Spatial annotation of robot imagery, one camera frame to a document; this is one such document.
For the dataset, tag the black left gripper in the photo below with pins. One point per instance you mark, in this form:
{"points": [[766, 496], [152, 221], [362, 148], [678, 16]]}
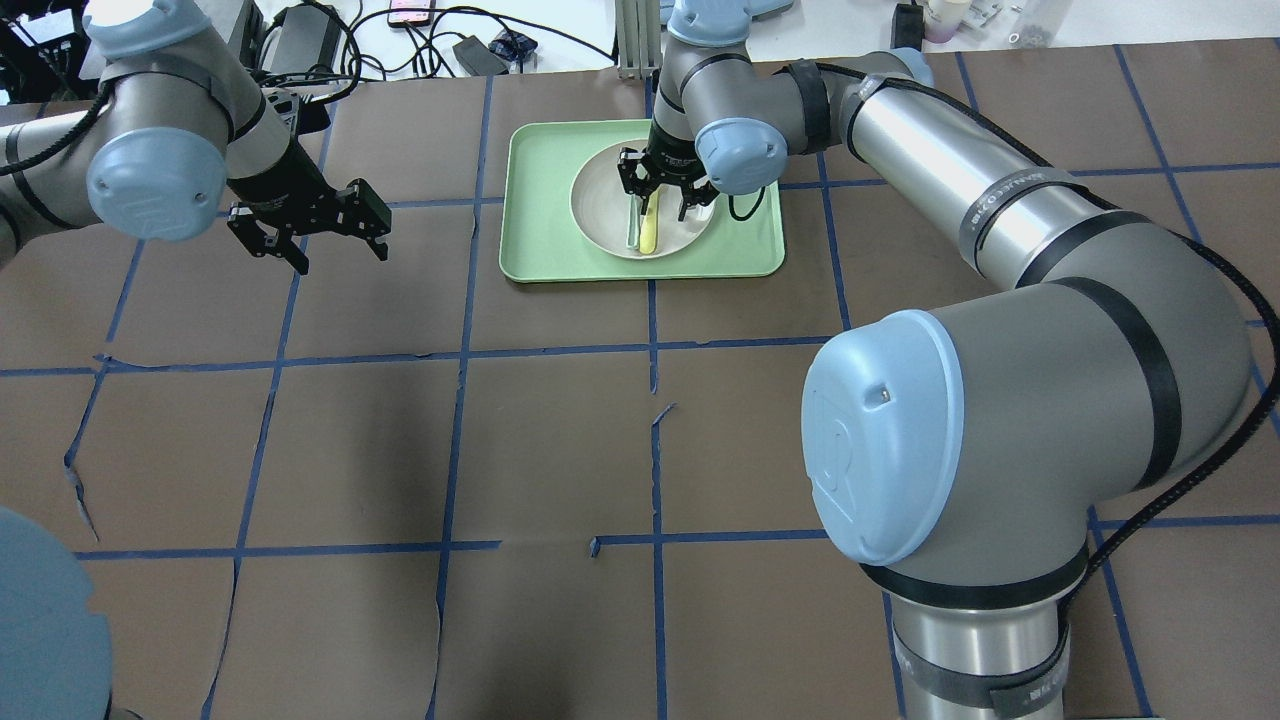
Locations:
{"points": [[276, 176]]}

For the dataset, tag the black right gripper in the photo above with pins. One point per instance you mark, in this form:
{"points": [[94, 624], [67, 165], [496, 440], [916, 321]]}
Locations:
{"points": [[671, 155]]}

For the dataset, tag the white round plate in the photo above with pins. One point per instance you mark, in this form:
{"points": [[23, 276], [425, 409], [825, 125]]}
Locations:
{"points": [[600, 206]]}

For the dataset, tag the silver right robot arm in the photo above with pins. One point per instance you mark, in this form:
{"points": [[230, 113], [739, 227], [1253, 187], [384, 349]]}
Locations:
{"points": [[979, 461]]}

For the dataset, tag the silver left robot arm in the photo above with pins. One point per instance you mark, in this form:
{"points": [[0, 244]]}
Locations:
{"points": [[177, 123]]}

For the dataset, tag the pale green spoon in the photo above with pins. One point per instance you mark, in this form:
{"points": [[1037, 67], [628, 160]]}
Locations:
{"points": [[635, 220]]}

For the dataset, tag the light green tray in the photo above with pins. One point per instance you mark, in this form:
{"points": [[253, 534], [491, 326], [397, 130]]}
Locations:
{"points": [[540, 240]]}

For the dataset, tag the black power adapter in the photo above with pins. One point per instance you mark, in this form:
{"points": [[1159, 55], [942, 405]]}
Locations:
{"points": [[305, 40]]}

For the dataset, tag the black smartphone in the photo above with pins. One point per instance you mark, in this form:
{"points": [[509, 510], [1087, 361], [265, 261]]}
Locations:
{"points": [[406, 14]]}

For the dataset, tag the aluminium frame post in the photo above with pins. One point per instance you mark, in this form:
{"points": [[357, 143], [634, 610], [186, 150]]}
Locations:
{"points": [[637, 30]]}

